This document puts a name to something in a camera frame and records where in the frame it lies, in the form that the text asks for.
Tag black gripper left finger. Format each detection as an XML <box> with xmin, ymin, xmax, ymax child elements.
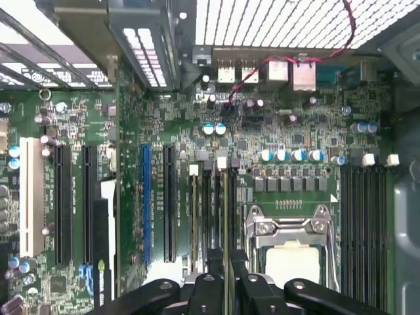
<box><xmin>87</xmin><ymin>248</ymin><xmax>228</xmax><ymax>315</ymax></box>

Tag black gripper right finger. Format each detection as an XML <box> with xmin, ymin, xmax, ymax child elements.
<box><xmin>230</xmin><ymin>251</ymin><xmax>391</xmax><ymax>315</ymax></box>

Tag green RAM stick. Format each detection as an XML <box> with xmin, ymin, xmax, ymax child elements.
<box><xmin>221</xmin><ymin>169</ymin><xmax>236</xmax><ymax>315</ymax></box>

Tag RAM slot with white clips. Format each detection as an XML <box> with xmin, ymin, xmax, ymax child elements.
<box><xmin>377</xmin><ymin>152</ymin><xmax>400</xmax><ymax>296</ymax></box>
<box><xmin>351</xmin><ymin>152</ymin><xmax>377</xmax><ymax>296</ymax></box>
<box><xmin>187</xmin><ymin>163</ymin><xmax>200</xmax><ymax>275</ymax></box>
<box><xmin>215</xmin><ymin>156</ymin><xmax>230</xmax><ymax>251</ymax></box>

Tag CPU socket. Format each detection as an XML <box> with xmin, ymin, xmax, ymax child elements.
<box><xmin>242</xmin><ymin>203</ymin><xmax>342</xmax><ymax>296</ymax></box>

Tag silver CPU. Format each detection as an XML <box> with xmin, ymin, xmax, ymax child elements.
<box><xmin>264</xmin><ymin>241</ymin><xmax>321</xmax><ymax>287</ymax></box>

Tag metal locking lever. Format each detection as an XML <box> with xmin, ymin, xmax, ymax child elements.
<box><xmin>245</xmin><ymin>205</ymin><xmax>263</xmax><ymax>283</ymax></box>
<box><xmin>313</xmin><ymin>205</ymin><xmax>341</xmax><ymax>293</ymax></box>

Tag black expansion slot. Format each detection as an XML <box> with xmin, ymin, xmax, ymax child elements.
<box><xmin>163</xmin><ymin>143</ymin><xmax>179</xmax><ymax>264</ymax></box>
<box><xmin>53</xmin><ymin>144</ymin><xmax>73</xmax><ymax>266</ymax></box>
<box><xmin>81</xmin><ymin>144</ymin><xmax>98</xmax><ymax>265</ymax></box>

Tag blue expansion slot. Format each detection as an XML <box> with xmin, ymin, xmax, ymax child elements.
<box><xmin>138</xmin><ymin>143</ymin><xmax>153</xmax><ymax>268</ymax></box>

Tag blue SATA ports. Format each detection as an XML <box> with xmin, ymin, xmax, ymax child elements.
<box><xmin>77</xmin><ymin>264</ymin><xmax>95</xmax><ymax>296</ymax></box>

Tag green motherboard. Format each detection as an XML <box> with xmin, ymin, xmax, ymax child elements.
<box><xmin>0</xmin><ymin>49</ymin><xmax>394</xmax><ymax>315</ymax></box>

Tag black open PC case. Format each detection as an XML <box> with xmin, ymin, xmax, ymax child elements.
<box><xmin>0</xmin><ymin>0</ymin><xmax>420</xmax><ymax>315</ymax></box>

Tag white expansion slot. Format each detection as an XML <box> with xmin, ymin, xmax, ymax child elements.
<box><xmin>18</xmin><ymin>136</ymin><xmax>45</xmax><ymax>259</ymax></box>

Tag silver ethernet port block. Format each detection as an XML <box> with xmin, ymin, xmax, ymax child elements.
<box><xmin>291</xmin><ymin>61</ymin><xmax>318</xmax><ymax>92</ymax></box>
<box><xmin>266</xmin><ymin>60</ymin><xmax>290</xmax><ymax>83</ymax></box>

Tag silver USB port block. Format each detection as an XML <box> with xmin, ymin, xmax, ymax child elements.
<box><xmin>241</xmin><ymin>58</ymin><xmax>261</xmax><ymax>83</ymax></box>
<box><xmin>216</xmin><ymin>58</ymin><xmax>236</xmax><ymax>85</ymax></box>

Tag blue port connector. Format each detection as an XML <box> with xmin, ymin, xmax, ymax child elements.
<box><xmin>316</xmin><ymin>64</ymin><xmax>346</xmax><ymax>83</ymax></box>

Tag metal socket cover frame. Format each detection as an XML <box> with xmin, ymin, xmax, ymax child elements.
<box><xmin>249</xmin><ymin>205</ymin><xmax>341</xmax><ymax>293</ymax></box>

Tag red and black wire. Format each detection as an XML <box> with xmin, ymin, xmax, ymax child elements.
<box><xmin>226</xmin><ymin>0</ymin><xmax>357</xmax><ymax>106</ymax></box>

